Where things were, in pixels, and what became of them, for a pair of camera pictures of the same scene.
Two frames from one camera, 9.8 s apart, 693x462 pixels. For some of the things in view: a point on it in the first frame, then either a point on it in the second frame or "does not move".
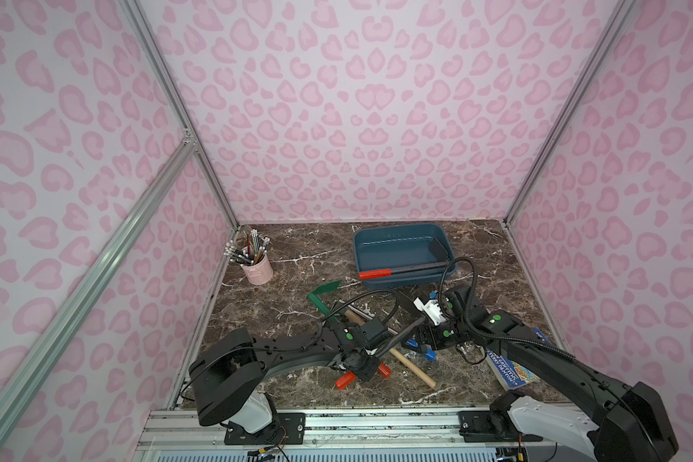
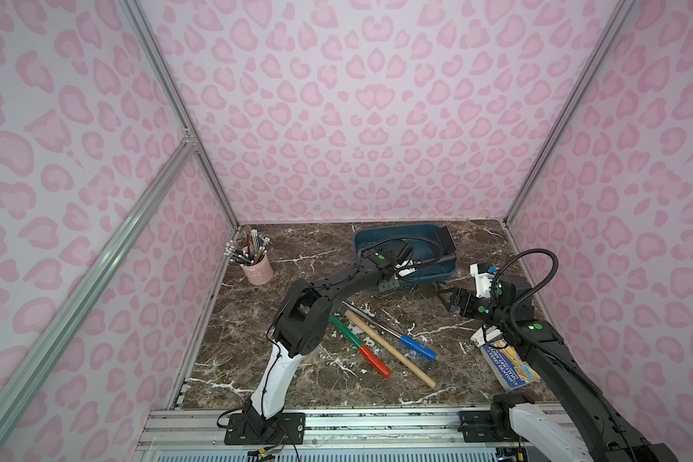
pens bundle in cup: [251, 253] does not move
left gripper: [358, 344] → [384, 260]
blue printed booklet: [512, 374] does not move
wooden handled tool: [396, 354] does not move
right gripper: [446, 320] → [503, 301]
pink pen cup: [259, 273] does not move
